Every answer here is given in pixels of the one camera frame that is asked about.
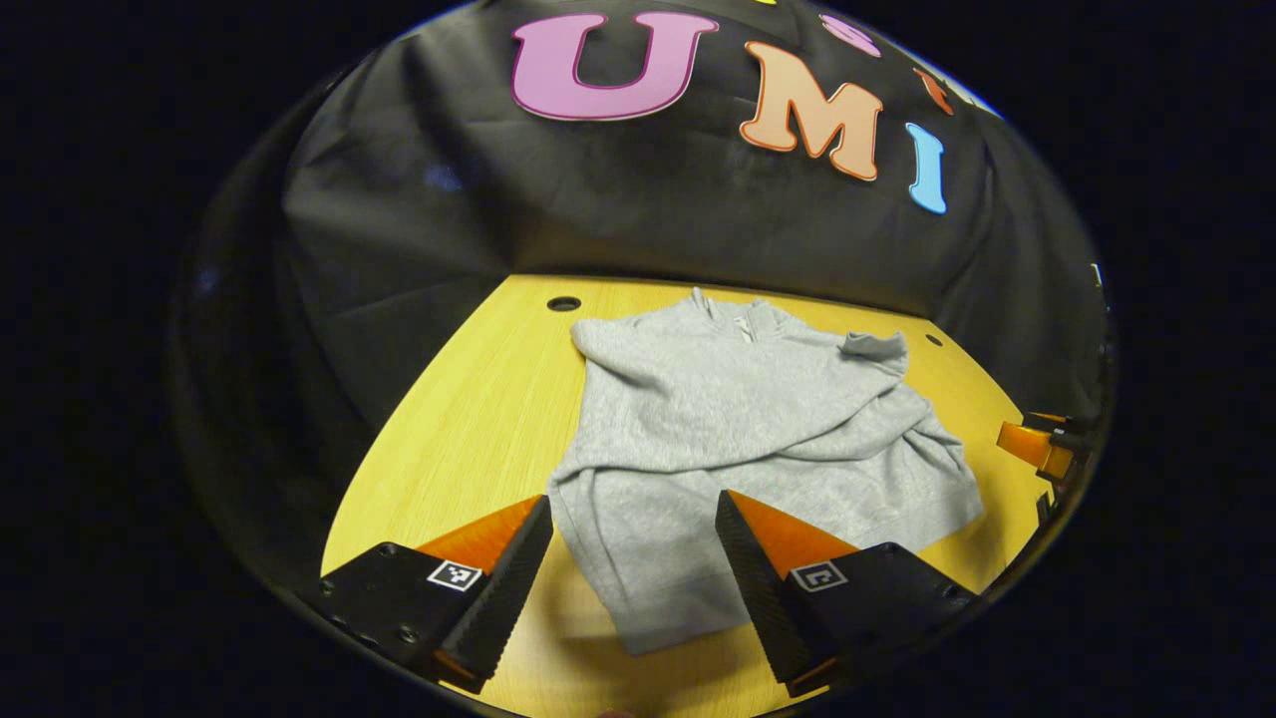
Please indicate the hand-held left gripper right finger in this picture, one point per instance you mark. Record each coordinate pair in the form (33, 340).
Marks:
(758, 588)

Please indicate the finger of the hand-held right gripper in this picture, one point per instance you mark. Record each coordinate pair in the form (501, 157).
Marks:
(1037, 444)

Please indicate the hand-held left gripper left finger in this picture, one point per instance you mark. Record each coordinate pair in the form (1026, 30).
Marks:
(508, 588)

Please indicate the grey zip-neck sweatshirt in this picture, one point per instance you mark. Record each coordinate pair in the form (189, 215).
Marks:
(718, 419)

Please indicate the black backdrop cloth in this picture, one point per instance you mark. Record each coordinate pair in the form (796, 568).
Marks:
(648, 209)

